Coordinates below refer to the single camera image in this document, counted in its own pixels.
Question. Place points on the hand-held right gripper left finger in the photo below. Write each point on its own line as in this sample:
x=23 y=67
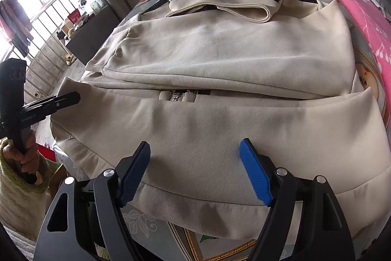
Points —
x=136 y=175

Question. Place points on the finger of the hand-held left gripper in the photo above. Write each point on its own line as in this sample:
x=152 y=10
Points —
x=68 y=98

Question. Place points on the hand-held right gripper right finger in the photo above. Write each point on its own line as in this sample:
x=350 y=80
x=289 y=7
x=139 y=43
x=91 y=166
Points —
x=255 y=175

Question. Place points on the beige jacket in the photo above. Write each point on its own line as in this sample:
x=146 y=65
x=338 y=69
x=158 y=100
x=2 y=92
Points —
x=213 y=132

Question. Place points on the person's left forearm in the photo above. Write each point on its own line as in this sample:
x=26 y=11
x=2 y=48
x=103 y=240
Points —
x=15 y=203

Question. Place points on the dark hanging clothes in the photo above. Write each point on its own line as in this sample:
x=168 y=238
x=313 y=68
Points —
x=15 y=22

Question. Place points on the person's left hand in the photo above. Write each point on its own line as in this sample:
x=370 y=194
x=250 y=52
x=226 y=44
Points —
x=30 y=154

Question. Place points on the dark cabinet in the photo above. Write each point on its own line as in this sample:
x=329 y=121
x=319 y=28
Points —
x=94 y=31

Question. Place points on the metal window railing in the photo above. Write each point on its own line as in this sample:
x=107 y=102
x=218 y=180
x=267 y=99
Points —
x=55 y=5

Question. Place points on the white plastic bag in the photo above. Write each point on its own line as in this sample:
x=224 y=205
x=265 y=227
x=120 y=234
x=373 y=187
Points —
x=90 y=5

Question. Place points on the picture-printed bed sheet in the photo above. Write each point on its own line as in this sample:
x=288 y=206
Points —
x=370 y=77

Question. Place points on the pink flowered blanket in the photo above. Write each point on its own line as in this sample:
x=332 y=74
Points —
x=366 y=19

